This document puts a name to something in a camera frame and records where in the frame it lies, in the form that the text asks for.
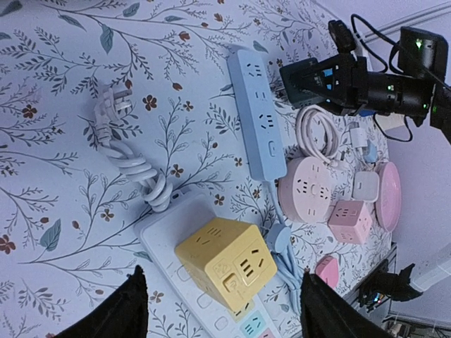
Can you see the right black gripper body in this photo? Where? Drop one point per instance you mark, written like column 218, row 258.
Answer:
column 385, row 93

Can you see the light blue power strip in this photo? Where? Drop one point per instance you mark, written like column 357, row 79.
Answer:
column 264, row 150

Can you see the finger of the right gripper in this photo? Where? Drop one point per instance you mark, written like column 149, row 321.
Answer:
column 312, row 71
column 339, row 99

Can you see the pink plate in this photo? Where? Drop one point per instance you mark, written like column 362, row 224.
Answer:
column 389, row 203

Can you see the small white charger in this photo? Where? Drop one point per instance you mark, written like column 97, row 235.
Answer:
column 358, row 136

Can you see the pink round socket base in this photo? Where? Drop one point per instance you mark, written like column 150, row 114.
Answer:
column 304, row 194

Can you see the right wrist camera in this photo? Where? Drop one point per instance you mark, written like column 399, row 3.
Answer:
column 420, row 49

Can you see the yellow cube adapter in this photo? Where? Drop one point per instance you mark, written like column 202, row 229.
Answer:
column 228, row 260

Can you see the green patterned cube adapter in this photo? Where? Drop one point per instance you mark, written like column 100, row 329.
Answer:
column 297, row 97

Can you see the white long power strip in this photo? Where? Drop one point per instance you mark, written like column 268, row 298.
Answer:
column 177, row 214

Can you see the white plug adapter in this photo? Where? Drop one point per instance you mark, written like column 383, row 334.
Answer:
column 366, row 186

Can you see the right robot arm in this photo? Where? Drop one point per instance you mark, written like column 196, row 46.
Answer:
column 438, row 113

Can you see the small light blue plug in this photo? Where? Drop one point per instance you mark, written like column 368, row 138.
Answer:
column 370, row 153

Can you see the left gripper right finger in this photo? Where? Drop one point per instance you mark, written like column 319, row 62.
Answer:
column 325, row 314

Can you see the pink square plug adapter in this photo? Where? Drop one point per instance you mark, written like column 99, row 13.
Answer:
column 328, row 270

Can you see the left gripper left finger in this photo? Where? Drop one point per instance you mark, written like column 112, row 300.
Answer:
column 123, row 314

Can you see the pink cube socket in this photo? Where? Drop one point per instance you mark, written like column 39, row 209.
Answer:
column 350, row 222

